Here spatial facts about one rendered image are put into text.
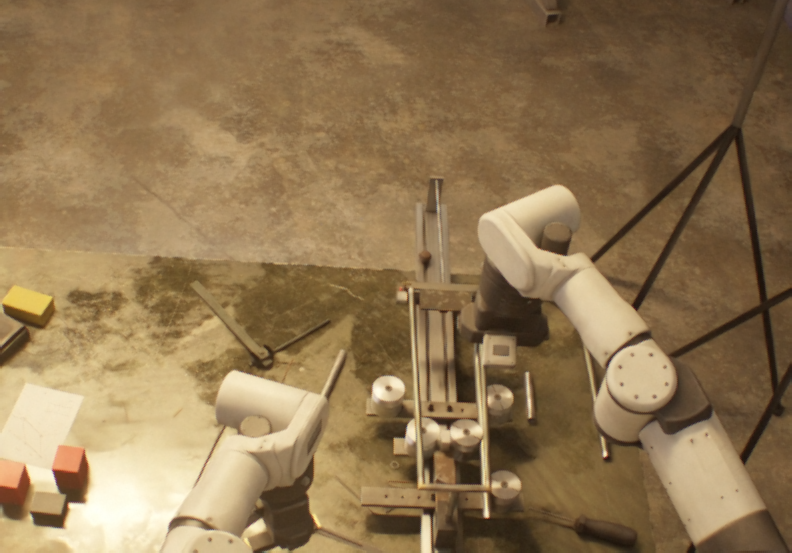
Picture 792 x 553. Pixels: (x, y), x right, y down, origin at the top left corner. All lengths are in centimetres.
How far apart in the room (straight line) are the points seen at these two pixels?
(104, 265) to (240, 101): 183
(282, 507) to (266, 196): 215
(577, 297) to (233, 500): 46
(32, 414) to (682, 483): 106
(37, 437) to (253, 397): 63
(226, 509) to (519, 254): 46
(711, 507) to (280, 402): 49
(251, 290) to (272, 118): 180
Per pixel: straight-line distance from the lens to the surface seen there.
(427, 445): 168
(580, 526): 171
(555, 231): 131
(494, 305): 141
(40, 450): 179
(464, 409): 176
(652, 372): 122
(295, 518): 137
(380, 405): 172
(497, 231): 131
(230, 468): 117
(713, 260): 351
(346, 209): 338
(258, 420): 122
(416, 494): 167
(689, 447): 122
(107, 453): 176
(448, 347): 186
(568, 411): 185
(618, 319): 127
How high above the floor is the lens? 234
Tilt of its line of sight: 47 degrees down
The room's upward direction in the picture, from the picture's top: 8 degrees clockwise
